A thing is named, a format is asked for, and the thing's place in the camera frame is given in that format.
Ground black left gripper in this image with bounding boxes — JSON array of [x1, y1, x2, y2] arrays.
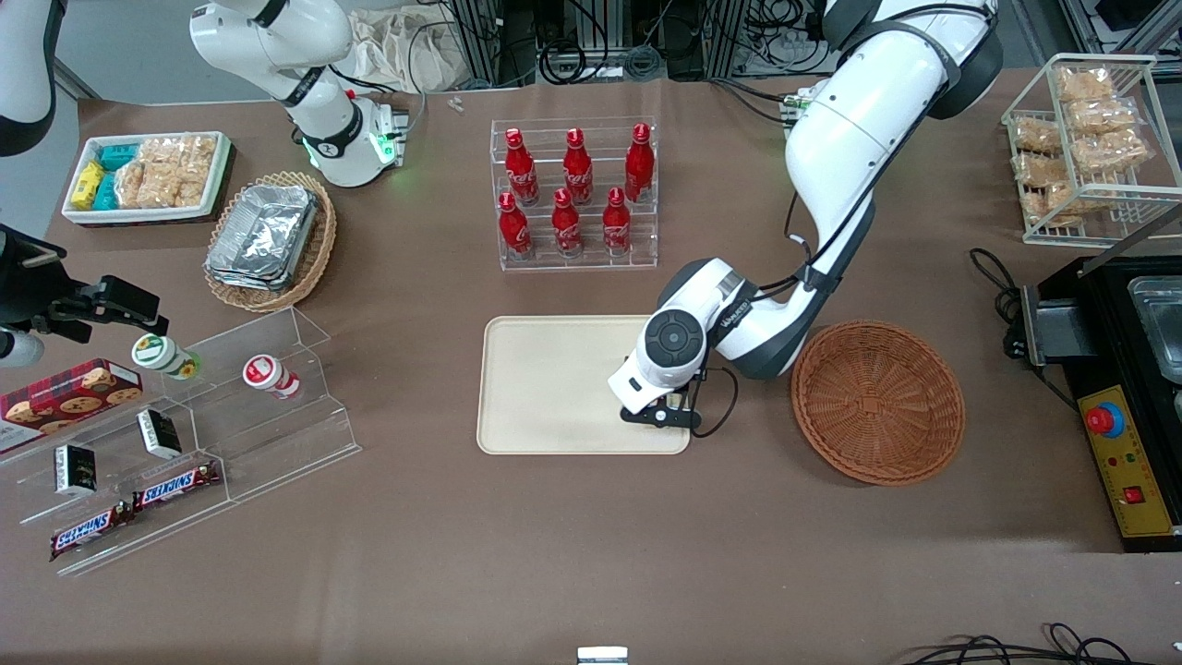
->
[[620, 395, 700, 431]]

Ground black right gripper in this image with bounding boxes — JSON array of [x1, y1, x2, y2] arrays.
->
[[0, 225, 171, 338]]

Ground white rectangular snack tray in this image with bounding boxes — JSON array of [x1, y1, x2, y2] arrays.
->
[[61, 130, 233, 226]]

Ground beige plastic tray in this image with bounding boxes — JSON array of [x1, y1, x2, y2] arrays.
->
[[476, 315, 692, 456]]

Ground light oval wicker basket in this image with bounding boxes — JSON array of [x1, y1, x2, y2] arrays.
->
[[202, 171, 338, 314]]

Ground brown wicker basket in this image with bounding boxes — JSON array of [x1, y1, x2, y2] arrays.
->
[[790, 320, 967, 488]]

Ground green capped yogurt bottle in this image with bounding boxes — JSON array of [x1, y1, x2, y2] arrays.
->
[[130, 333, 202, 381]]

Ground red plaid cookie box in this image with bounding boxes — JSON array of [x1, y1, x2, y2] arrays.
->
[[0, 357, 145, 454]]

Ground small black white box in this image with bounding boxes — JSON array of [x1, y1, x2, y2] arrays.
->
[[53, 443, 100, 498], [136, 407, 184, 461]]

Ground clear bag of rice crackers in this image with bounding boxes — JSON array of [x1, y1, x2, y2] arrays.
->
[[139, 136, 219, 190], [114, 160, 183, 210]]

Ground yellow snack packet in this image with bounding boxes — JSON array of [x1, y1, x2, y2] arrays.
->
[[71, 161, 107, 207]]

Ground red capped yogurt bottle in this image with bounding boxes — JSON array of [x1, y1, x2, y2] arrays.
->
[[242, 354, 302, 401]]

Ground stack of foil trays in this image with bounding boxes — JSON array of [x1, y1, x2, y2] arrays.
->
[[204, 183, 322, 293]]

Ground clear acrylic bottle rack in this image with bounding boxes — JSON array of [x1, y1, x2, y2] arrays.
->
[[489, 116, 660, 272]]

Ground Snickers chocolate bar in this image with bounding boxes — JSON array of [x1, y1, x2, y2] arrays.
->
[[131, 459, 223, 514], [49, 501, 136, 563]]

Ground clear acrylic stepped stand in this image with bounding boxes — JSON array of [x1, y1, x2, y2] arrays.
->
[[0, 306, 363, 579]]

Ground red cola bottle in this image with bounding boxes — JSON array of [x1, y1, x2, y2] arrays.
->
[[498, 191, 533, 260], [624, 123, 656, 203], [563, 127, 595, 207], [551, 188, 584, 259], [504, 127, 540, 207], [602, 187, 633, 258]]

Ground beige cloth bag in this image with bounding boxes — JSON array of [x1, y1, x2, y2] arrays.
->
[[344, 6, 464, 95]]

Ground clear bag of fried snacks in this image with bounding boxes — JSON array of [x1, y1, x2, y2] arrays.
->
[[1019, 183, 1079, 224], [1012, 151, 1072, 187], [1066, 96, 1139, 136], [1074, 127, 1152, 175], [1010, 116, 1065, 154], [1055, 65, 1116, 103]]

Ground black machine with yellow panel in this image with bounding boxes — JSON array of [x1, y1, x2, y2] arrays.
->
[[1019, 199, 1182, 554]]

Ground steel pan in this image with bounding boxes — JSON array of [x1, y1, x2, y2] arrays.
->
[[1128, 274, 1182, 382]]

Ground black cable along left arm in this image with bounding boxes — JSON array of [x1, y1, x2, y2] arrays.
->
[[690, 188, 878, 439]]

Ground black cable at right arm base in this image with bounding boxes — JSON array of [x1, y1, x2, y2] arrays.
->
[[325, 63, 428, 141]]

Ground black cables at left arm base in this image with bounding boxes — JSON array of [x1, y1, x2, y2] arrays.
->
[[709, 76, 797, 127]]

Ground black power cable with plug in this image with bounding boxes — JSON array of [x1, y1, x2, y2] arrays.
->
[[969, 247, 1029, 362]]

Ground coiled black cable bundle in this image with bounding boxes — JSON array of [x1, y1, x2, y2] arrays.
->
[[538, 37, 592, 86]]

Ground black floor cables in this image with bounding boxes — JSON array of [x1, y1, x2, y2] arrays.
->
[[905, 623, 1182, 665]]

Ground white wire rack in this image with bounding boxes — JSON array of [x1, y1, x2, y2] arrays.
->
[[1001, 53, 1162, 248]]

